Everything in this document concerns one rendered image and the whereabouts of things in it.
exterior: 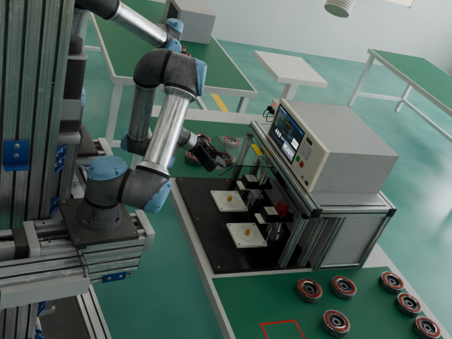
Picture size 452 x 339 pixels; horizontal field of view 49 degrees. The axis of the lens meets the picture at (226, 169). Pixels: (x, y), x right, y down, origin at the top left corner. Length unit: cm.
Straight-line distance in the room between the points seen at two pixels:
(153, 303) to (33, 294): 134
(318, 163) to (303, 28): 568
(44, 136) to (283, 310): 112
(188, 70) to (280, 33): 585
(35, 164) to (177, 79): 54
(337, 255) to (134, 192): 109
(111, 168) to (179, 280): 158
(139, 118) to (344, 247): 108
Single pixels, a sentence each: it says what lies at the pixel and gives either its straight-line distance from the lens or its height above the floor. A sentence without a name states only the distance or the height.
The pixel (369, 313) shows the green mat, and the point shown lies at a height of 75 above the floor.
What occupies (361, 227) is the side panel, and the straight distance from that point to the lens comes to 227.
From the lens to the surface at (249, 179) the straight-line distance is 239.
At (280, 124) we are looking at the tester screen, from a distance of 229.
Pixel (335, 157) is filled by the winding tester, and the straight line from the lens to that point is 204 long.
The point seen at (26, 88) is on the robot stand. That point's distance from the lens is 156.
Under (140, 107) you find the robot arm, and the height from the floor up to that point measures 134.
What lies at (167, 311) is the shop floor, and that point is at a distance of 289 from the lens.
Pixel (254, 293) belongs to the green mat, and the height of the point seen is 75.
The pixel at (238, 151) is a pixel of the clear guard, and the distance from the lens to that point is 228.
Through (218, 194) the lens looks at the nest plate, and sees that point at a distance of 246.
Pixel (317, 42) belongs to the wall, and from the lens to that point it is 784.
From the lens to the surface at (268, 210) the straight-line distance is 223.
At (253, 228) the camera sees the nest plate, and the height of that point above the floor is 78.
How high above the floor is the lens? 217
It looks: 32 degrees down
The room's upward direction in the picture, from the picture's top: 19 degrees clockwise
